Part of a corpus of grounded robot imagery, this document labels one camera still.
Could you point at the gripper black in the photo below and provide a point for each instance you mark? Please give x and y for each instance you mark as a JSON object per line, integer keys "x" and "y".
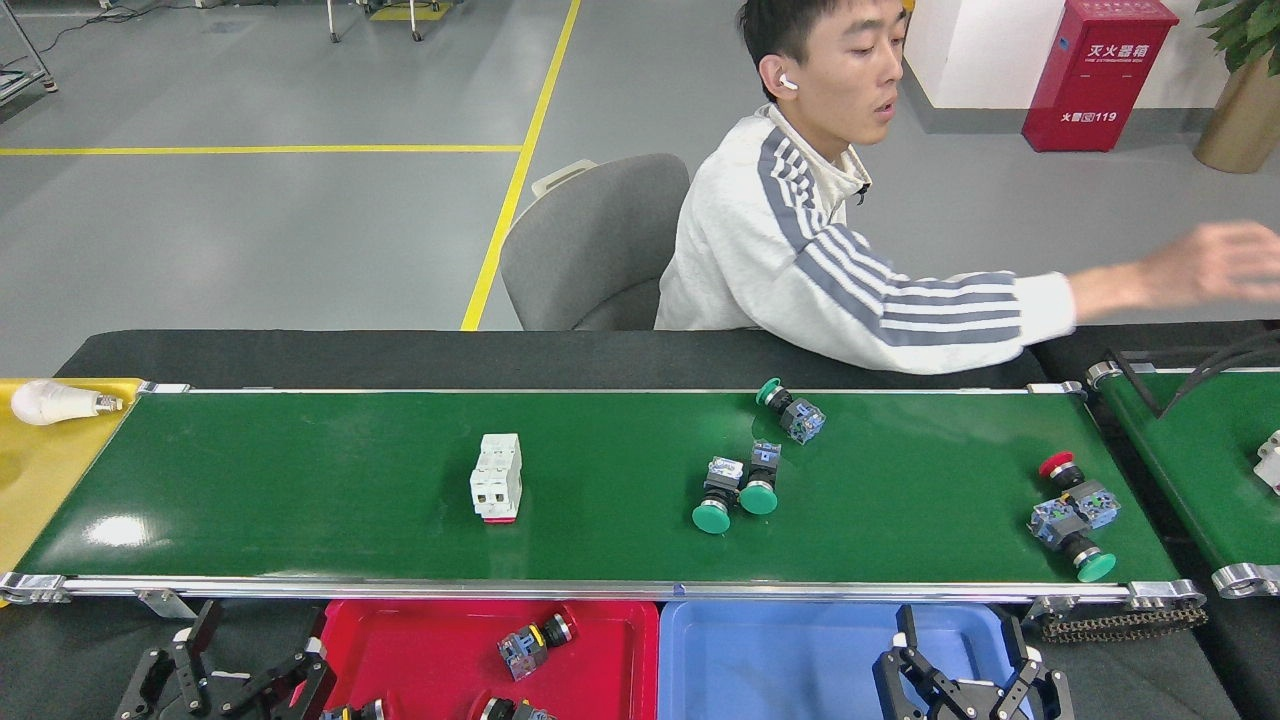
{"x": 222, "y": 705}
{"x": 975, "y": 705}

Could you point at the black capped switch part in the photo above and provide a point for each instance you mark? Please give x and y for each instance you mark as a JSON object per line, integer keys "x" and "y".
{"x": 515, "y": 712}
{"x": 352, "y": 713}
{"x": 525, "y": 655}

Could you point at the green push button switch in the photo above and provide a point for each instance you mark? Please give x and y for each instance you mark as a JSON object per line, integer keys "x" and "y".
{"x": 758, "y": 497}
{"x": 711, "y": 517}
{"x": 1095, "y": 567}
{"x": 802, "y": 420}

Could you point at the red push button switch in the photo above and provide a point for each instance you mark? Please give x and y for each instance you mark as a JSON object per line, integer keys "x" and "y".
{"x": 1092, "y": 505}

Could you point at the white circuit breaker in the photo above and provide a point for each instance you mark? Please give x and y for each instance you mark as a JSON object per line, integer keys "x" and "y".
{"x": 497, "y": 477}
{"x": 1270, "y": 462}

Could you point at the person's right forearm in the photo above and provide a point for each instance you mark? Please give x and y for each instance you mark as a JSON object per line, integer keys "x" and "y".
{"x": 980, "y": 320}

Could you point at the blue plastic tray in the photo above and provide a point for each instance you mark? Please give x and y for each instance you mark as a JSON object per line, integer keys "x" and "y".
{"x": 770, "y": 670}

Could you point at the red plastic tray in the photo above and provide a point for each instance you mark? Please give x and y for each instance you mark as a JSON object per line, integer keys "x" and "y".
{"x": 430, "y": 650}

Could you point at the yellow plastic tray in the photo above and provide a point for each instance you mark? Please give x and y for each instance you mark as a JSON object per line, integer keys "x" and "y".
{"x": 40, "y": 490}

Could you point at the green feeder conveyor belt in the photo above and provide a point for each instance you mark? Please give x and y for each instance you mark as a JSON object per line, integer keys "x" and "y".
{"x": 1190, "y": 470}

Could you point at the long green conveyor belt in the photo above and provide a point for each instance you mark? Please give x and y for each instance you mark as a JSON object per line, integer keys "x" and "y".
{"x": 600, "y": 540}

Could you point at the person's right hand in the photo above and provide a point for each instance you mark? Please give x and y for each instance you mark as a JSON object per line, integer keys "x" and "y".
{"x": 1220, "y": 265}

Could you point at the white light bulb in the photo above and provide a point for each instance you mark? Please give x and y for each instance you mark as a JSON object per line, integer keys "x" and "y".
{"x": 50, "y": 402}

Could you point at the person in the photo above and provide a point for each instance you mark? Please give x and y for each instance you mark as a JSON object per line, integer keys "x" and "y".
{"x": 780, "y": 250}

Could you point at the grey office chair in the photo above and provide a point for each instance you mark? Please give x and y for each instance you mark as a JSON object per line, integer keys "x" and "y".
{"x": 590, "y": 250}

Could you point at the red fire extinguisher box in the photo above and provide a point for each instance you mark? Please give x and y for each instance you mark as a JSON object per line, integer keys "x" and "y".
{"x": 1100, "y": 80}

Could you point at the golden plant pot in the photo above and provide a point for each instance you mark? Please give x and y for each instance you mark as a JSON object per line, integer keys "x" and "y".
{"x": 1240, "y": 125}

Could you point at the white stand on wheels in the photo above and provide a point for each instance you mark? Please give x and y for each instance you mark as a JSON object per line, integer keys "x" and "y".
{"x": 415, "y": 22}

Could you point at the green potted plant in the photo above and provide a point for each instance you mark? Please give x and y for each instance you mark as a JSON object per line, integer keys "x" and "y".
{"x": 1250, "y": 30}

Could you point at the grey metal cart frame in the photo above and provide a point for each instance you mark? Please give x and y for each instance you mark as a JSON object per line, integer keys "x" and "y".
{"x": 40, "y": 75}

